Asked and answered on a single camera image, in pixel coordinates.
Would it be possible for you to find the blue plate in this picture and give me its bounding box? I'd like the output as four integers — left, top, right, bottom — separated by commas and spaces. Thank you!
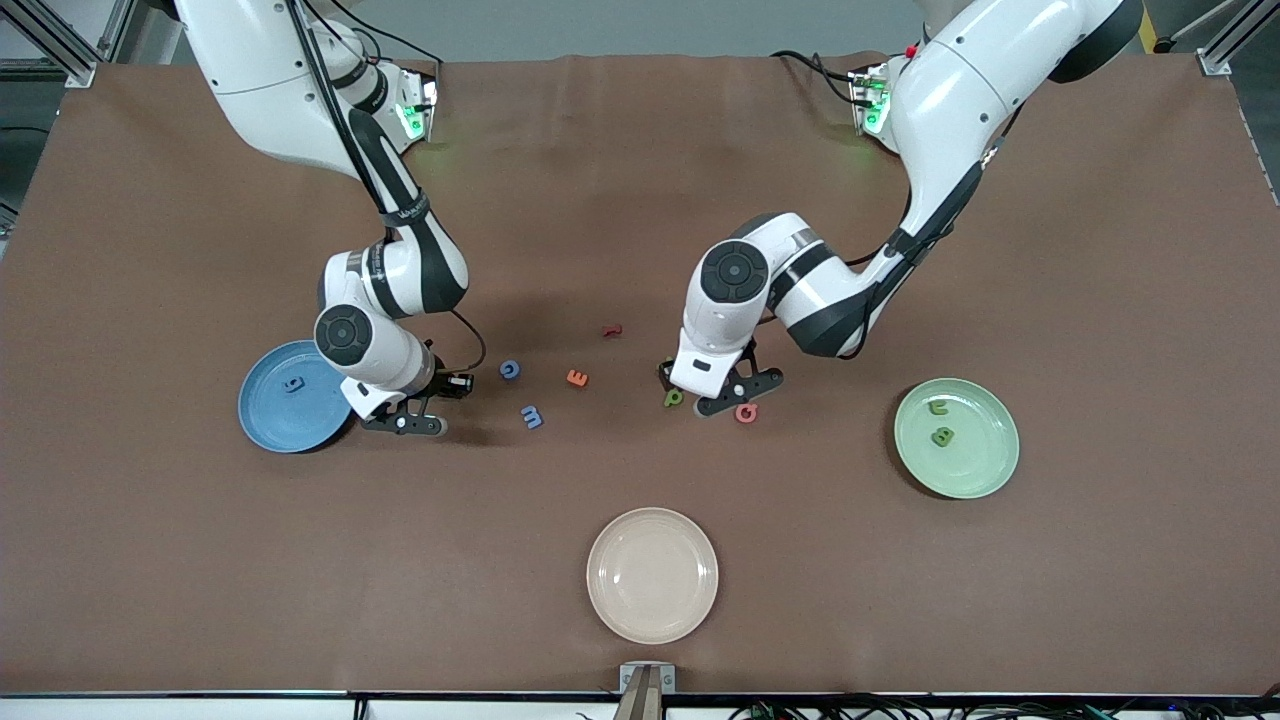
237, 340, 358, 455

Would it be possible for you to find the beige plate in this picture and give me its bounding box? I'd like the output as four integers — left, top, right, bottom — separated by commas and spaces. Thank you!
586, 507, 719, 645

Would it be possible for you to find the white table edge strip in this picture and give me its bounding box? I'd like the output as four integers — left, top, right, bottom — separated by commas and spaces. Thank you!
0, 693, 1280, 720

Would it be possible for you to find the black base cable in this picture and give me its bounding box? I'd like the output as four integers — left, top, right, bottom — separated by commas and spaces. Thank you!
770, 48, 863, 109

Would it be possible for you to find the brown table mat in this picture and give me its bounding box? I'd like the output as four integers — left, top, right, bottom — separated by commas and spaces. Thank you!
0, 52, 1280, 698

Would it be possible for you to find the black cable bundle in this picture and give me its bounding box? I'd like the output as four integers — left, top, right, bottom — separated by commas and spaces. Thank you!
728, 693, 1280, 720

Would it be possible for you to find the green plate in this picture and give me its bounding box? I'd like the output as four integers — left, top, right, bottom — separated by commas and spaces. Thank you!
894, 377, 1021, 500

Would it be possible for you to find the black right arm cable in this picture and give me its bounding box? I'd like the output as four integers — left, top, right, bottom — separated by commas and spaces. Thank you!
285, 0, 489, 393

